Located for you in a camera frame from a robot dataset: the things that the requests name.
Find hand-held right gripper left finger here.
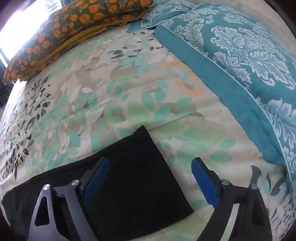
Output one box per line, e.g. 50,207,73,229
28,157,110,241

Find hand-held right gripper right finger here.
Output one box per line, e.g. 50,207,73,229
191,158,273,241

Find leaf printed bedsheet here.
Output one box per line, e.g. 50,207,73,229
0,23,294,241

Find orange floral pillow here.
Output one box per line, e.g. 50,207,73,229
3,0,154,84

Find bright window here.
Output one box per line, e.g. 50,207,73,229
0,0,67,61

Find black pants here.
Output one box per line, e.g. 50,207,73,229
2,125,195,241

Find teal damask blanket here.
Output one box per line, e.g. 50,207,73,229
154,3,296,183

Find teal damask pillow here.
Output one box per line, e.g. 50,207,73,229
127,0,197,33

